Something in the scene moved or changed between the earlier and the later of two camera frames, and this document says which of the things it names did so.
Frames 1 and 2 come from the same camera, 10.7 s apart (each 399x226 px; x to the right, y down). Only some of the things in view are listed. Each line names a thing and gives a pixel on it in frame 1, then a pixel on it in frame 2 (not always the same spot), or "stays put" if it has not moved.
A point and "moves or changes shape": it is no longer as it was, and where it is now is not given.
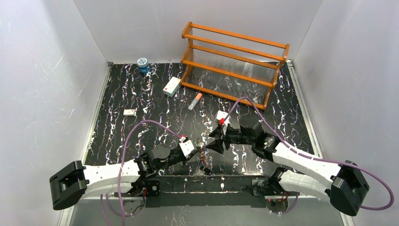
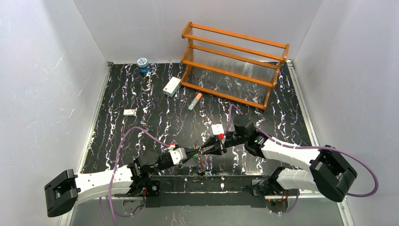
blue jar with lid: [143, 65] stays put
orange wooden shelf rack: [236, 67] stays put
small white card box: [129, 112] stays put
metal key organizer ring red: [205, 162] moves or changes shape
